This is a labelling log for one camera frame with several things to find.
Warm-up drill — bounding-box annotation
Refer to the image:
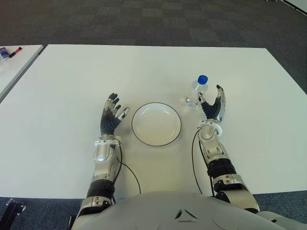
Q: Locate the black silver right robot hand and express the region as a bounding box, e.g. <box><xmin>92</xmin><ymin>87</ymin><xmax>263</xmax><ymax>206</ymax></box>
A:
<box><xmin>197</xmin><ymin>84</ymin><xmax>227</xmax><ymax>123</ymax></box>

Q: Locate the black metal stand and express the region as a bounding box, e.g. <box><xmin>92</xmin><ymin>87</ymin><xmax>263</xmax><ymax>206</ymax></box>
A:
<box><xmin>0</xmin><ymin>198</ymin><xmax>26</xmax><ymax>230</ymax></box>

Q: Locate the red black marker pen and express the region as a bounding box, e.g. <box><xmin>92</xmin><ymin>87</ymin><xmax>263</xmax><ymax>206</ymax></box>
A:
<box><xmin>8</xmin><ymin>46</ymin><xmax>23</xmax><ymax>59</ymax></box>

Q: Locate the white board panel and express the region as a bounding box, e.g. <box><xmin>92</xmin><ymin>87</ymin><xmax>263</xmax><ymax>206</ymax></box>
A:
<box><xmin>283</xmin><ymin>0</ymin><xmax>307</xmax><ymax>15</ymax></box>

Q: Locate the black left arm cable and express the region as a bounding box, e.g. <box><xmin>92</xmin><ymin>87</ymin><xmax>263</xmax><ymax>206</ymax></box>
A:
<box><xmin>112</xmin><ymin>138</ymin><xmax>142</xmax><ymax>199</ymax></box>

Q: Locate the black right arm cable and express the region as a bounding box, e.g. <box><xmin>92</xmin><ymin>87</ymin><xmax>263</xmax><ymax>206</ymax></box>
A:
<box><xmin>191</xmin><ymin>126</ymin><xmax>216</xmax><ymax>196</ymax></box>

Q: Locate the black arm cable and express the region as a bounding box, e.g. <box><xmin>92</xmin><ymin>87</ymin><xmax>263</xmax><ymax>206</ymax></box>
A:
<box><xmin>191</xmin><ymin>126</ymin><xmax>216</xmax><ymax>196</ymax></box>
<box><xmin>112</xmin><ymin>138</ymin><xmax>142</xmax><ymax>199</ymax></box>

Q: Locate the white plate black rim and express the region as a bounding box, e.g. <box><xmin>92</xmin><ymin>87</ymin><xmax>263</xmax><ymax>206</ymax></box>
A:
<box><xmin>131</xmin><ymin>102</ymin><xmax>182</xmax><ymax>147</ymax></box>

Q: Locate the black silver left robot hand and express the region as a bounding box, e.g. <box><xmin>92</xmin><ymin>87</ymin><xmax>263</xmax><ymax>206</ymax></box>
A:
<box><xmin>100</xmin><ymin>92</ymin><xmax>130</xmax><ymax>136</ymax></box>

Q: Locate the clear water bottle blue cap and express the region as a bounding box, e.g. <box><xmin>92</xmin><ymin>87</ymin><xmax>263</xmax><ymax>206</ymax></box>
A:
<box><xmin>185</xmin><ymin>75</ymin><xmax>209</xmax><ymax>108</ymax></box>

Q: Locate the white side table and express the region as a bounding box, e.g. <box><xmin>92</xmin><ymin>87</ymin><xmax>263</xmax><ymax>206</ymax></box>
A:
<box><xmin>0</xmin><ymin>45</ymin><xmax>44</xmax><ymax>103</ymax></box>

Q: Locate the grey robot torso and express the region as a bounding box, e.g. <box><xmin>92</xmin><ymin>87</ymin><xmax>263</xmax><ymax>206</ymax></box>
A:
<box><xmin>71</xmin><ymin>191</ymin><xmax>295</xmax><ymax>230</ymax></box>

